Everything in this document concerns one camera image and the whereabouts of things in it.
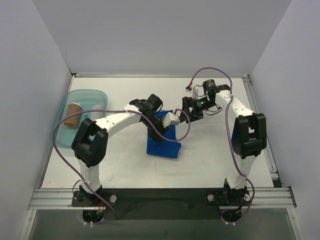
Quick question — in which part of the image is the blue microfibre towel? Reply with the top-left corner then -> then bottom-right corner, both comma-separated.
146,110 -> 182,159

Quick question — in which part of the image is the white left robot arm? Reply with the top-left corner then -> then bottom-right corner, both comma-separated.
71,94 -> 169,206

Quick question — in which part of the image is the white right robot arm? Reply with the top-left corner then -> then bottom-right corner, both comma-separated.
179,79 -> 267,205

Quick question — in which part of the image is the rolled brown towel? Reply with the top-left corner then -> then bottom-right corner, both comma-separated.
64,102 -> 83,129

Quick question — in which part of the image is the translucent blue plastic tray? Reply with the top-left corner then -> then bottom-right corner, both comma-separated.
53,89 -> 108,149

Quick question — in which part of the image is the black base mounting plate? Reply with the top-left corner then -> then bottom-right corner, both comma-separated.
71,186 -> 251,222

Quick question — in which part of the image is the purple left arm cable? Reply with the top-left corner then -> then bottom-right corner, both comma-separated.
51,108 -> 192,224

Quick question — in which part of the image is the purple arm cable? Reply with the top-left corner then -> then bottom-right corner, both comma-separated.
185,66 -> 256,223
51,108 -> 192,224

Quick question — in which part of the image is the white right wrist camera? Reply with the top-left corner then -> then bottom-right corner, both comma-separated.
192,85 -> 204,99

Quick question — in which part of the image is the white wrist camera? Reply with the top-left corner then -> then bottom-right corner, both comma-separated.
192,85 -> 204,99
162,112 -> 180,128

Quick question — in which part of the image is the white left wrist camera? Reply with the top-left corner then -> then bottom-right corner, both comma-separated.
162,112 -> 180,128

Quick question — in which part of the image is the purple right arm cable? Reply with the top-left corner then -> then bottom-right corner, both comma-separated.
185,66 -> 256,223

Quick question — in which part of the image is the front aluminium frame rail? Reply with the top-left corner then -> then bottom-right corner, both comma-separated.
28,187 -> 297,210

